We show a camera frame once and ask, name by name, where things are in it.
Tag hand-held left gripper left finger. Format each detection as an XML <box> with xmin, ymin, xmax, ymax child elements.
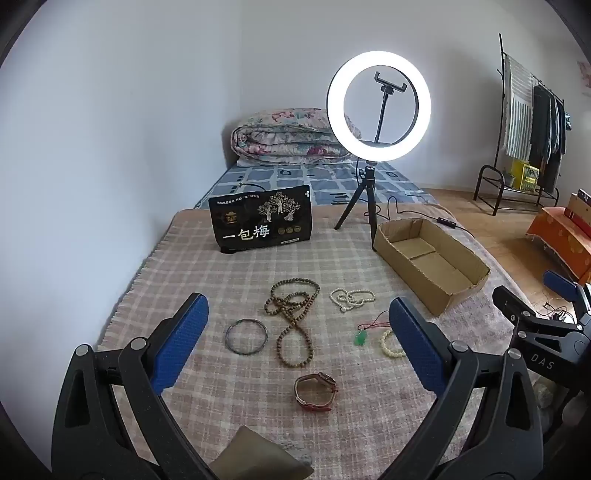
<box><xmin>52</xmin><ymin>292</ymin><xmax>218</xmax><ymax>480</ymax></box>

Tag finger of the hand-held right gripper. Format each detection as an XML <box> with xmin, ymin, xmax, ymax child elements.
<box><xmin>543</xmin><ymin>271</ymin><xmax>591</xmax><ymax>315</ymax></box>
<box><xmin>492</xmin><ymin>286</ymin><xmax>539</xmax><ymax>331</ymax></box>

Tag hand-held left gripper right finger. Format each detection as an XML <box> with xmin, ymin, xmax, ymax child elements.
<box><xmin>389</xmin><ymin>296</ymin><xmax>546</xmax><ymax>480</ymax></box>

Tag cream bead bracelet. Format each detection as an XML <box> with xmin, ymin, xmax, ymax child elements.
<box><xmin>380</xmin><ymin>329</ymin><xmax>407</xmax><ymax>358</ymax></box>

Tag dark metal bangle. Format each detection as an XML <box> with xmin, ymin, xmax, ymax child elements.
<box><xmin>226</xmin><ymin>319</ymin><xmax>269</xmax><ymax>355</ymax></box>

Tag green jade pendant red cord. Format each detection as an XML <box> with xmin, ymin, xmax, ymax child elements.
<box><xmin>355</xmin><ymin>310</ymin><xmax>393</xmax><ymax>346</ymax></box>

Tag brown cardboard box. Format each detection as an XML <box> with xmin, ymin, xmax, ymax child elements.
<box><xmin>373</xmin><ymin>218</ymin><xmax>491</xmax><ymax>317</ymax></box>

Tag white pearl necklace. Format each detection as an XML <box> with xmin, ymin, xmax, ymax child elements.
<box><xmin>329</xmin><ymin>287</ymin><xmax>375</xmax><ymax>313</ymax></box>

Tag wooden bead necklace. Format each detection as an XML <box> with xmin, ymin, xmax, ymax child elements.
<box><xmin>264</xmin><ymin>278</ymin><xmax>321</xmax><ymax>368</ymax></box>

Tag red strap wristwatch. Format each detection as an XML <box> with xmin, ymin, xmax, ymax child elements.
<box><xmin>294</xmin><ymin>373</ymin><xmax>339</xmax><ymax>411</ymax></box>

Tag orange patterned box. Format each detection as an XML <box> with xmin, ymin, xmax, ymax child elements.
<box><xmin>526</xmin><ymin>207</ymin><xmax>591</xmax><ymax>284</ymax></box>

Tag pink checked blanket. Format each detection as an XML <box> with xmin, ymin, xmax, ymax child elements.
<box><xmin>95</xmin><ymin>209</ymin><xmax>546</xmax><ymax>480</ymax></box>

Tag beige and red box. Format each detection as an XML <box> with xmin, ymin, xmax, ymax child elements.
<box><xmin>566</xmin><ymin>188</ymin><xmax>591</xmax><ymax>223</ymax></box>

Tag yellow box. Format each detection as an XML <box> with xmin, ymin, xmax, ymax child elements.
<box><xmin>510</xmin><ymin>159</ymin><xmax>541</xmax><ymax>192</ymax></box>

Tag black clothes rack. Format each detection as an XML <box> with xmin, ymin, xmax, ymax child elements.
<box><xmin>473</xmin><ymin>33</ymin><xmax>566</xmax><ymax>215</ymax></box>

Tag black snack bag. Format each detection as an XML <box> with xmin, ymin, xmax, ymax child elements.
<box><xmin>208</xmin><ymin>185</ymin><xmax>315</xmax><ymax>254</ymax></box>

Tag olive green cloth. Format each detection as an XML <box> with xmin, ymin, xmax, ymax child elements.
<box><xmin>208</xmin><ymin>425</ymin><xmax>315</xmax><ymax>480</ymax></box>

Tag dark hanging clothes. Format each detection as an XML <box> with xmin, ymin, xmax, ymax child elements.
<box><xmin>529</xmin><ymin>83</ymin><xmax>568</xmax><ymax>193</ymax></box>

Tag black tripod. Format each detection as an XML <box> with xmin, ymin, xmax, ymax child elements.
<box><xmin>334</xmin><ymin>161</ymin><xmax>380</xmax><ymax>252</ymax></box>

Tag blue checked bed sheet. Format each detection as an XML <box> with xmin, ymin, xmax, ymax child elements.
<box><xmin>194</xmin><ymin>159</ymin><xmax>437</xmax><ymax>210</ymax></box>

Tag striped hanging cloth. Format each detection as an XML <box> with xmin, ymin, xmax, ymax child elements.
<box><xmin>502</xmin><ymin>53</ymin><xmax>535</xmax><ymax>158</ymax></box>

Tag folded floral quilt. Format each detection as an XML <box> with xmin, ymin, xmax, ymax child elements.
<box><xmin>231</xmin><ymin>108</ymin><xmax>362</xmax><ymax>167</ymax></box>

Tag black phone holder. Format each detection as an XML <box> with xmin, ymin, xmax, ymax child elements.
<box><xmin>374</xmin><ymin>70</ymin><xmax>407</xmax><ymax>145</ymax></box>

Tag black charger with cables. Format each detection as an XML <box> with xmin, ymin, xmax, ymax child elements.
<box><xmin>542</xmin><ymin>302</ymin><xmax>575</xmax><ymax>322</ymax></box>

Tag white ring light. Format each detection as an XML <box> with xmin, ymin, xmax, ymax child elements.
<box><xmin>326</xmin><ymin>51</ymin><xmax>432</xmax><ymax>162</ymax></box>

